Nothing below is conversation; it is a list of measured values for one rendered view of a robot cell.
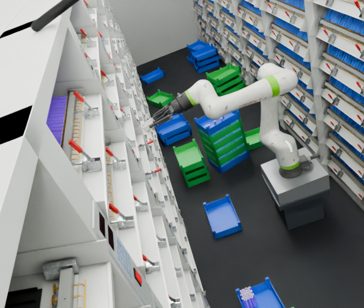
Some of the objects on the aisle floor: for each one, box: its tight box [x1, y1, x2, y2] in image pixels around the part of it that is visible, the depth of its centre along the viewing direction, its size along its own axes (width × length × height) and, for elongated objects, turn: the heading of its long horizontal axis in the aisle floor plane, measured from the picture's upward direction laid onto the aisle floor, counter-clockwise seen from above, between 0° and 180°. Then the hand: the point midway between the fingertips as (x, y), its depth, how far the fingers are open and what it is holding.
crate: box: [203, 194, 243, 240], centre depth 256 cm, size 30×20×8 cm
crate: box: [207, 149, 250, 174], centre depth 306 cm, size 30×20×8 cm
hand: (148, 124), depth 194 cm, fingers open, 3 cm apart
